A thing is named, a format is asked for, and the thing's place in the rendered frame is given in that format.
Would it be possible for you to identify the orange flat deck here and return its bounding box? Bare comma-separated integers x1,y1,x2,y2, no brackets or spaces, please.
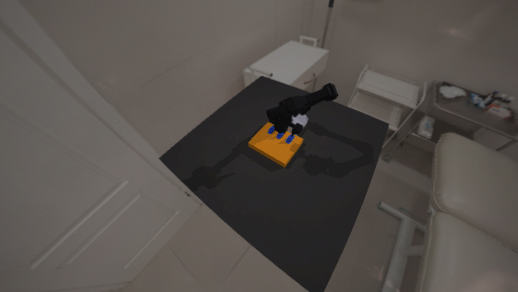
248,122,304,168

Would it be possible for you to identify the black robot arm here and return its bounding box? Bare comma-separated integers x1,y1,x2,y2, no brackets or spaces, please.
267,83,338,133

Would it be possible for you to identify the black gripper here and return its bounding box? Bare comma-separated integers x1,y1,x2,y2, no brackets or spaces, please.
269,115,303,137

